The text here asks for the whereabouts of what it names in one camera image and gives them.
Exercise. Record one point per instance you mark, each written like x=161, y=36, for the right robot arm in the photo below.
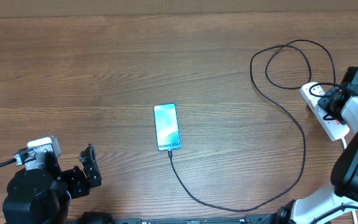
x=337, y=112

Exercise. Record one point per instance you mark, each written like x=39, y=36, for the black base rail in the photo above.
x=248, y=219

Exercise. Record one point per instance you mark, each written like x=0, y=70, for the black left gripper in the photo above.
x=78, y=178

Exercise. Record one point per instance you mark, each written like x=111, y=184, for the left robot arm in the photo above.
x=41, y=192

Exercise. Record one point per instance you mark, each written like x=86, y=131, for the Samsung Galaxy smartphone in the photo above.
x=166, y=127

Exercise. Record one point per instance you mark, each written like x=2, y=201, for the white power strip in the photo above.
x=334, y=129

